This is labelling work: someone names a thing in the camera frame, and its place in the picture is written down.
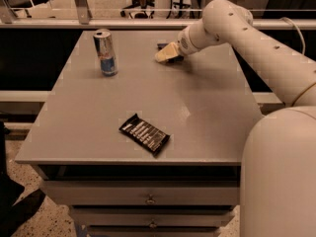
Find metal railing frame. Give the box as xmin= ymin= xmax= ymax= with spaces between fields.
xmin=0 ymin=0 xmax=315 ymax=30

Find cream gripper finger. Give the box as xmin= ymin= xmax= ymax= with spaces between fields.
xmin=154 ymin=41 xmax=184 ymax=63

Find silver blue energy drink can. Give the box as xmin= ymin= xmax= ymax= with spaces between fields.
xmin=93 ymin=29 xmax=118 ymax=76

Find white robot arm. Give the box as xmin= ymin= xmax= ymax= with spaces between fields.
xmin=155 ymin=0 xmax=316 ymax=237

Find black snack bar wrapper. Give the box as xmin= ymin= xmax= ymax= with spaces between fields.
xmin=119 ymin=115 xmax=170 ymax=156

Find top drawer knob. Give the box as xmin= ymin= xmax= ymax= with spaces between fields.
xmin=145 ymin=195 xmax=156 ymax=205

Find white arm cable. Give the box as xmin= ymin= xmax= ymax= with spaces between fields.
xmin=279 ymin=16 xmax=307 ymax=56

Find grey drawer cabinet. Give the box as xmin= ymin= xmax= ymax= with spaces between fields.
xmin=17 ymin=31 xmax=261 ymax=237

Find black office chair centre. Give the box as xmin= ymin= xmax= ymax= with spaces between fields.
xmin=120 ymin=0 xmax=192 ymax=19

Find drawer knob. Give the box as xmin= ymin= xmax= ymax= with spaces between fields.
xmin=145 ymin=195 xmax=156 ymax=205
xmin=148 ymin=219 xmax=157 ymax=229

